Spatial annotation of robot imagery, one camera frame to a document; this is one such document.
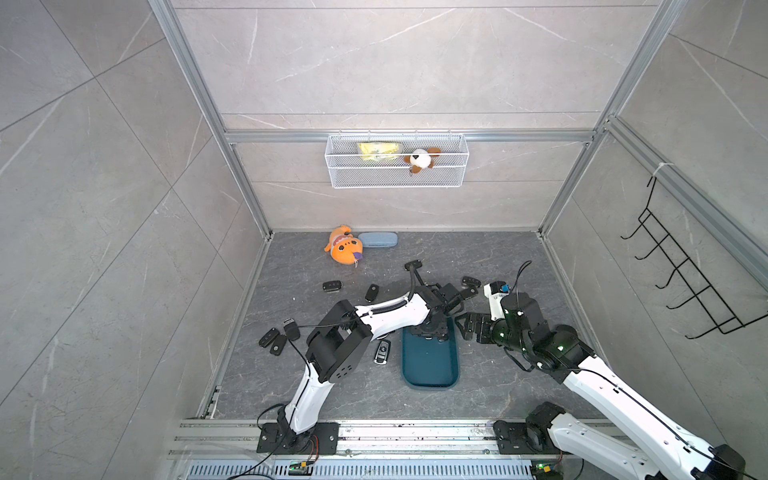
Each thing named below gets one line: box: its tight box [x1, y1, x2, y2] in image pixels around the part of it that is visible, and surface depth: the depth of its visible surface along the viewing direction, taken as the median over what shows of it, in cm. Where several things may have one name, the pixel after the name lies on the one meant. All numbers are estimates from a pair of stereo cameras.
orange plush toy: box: [324, 224, 363, 265], surface depth 107 cm
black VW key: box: [365, 284, 380, 303], surface depth 103 cm
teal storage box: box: [401, 317, 460, 390], surface depth 87 cm
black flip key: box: [322, 280, 342, 292], surface depth 105 cm
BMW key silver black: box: [373, 340, 391, 365], surface depth 89 cm
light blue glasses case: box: [358, 232, 398, 248], surface depth 116 cm
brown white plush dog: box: [404, 147, 442, 175], surface depth 87 cm
